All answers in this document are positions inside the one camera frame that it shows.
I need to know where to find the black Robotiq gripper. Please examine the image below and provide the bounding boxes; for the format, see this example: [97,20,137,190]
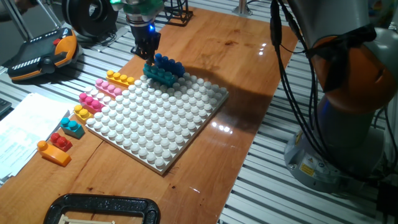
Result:
[129,22,162,67]

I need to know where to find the blue four-stud block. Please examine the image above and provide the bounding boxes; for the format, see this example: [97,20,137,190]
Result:
[154,53,186,78]

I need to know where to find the teal four-stud block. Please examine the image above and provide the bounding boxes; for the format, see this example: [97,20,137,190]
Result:
[142,63,178,88]

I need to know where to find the yellow four-stud block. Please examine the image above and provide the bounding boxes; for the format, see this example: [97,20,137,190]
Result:
[106,69,136,88]

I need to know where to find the light pink four-stud block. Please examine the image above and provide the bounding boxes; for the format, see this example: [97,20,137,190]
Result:
[95,78,123,99]

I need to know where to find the white four-stud block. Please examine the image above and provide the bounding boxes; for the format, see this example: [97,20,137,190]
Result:
[83,86,112,105]

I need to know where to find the white studded baseplate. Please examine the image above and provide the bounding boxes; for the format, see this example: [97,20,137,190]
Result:
[85,71,230,176]

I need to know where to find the glossy wooden board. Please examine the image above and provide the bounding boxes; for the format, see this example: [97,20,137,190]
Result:
[0,6,299,224]

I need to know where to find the magenta three-stud block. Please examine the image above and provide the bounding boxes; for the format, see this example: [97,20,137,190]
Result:
[78,92,104,114]

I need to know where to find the black round spool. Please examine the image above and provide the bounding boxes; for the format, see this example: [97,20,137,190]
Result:
[61,0,119,39]

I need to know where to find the yellow two-stud block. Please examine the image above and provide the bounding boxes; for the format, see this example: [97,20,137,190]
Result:
[73,104,95,124]

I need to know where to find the teal two-stud block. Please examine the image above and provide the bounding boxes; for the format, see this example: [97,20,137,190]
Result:
[60,117,86,140]

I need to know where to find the black orange teach pendant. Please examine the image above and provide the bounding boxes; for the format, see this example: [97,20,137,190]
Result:
[6,27,82,82]

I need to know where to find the red two-stud block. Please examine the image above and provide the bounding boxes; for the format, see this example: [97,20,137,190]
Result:
[50,132,73,152]

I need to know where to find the silver tripod legs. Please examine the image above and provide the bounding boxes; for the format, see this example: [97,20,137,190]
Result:
[2,0,66,41]

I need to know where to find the orange sloped one-stud block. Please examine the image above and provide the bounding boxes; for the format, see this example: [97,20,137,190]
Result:
[37,140,72,168]

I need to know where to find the stack of white papers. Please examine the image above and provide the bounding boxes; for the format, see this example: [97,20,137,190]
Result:
[0,92,75,184]

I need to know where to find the black metal C-clamp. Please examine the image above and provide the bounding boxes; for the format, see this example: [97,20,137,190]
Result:
[42,193,162,224]

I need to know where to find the black wire frame stand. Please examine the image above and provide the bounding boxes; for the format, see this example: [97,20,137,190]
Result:
[155,0,194,27]

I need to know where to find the silver metal post foot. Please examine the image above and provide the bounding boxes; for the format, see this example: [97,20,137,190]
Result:
[232,0,253,17]

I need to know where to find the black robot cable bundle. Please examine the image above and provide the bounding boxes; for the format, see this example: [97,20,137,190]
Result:
[269,0,398,187]

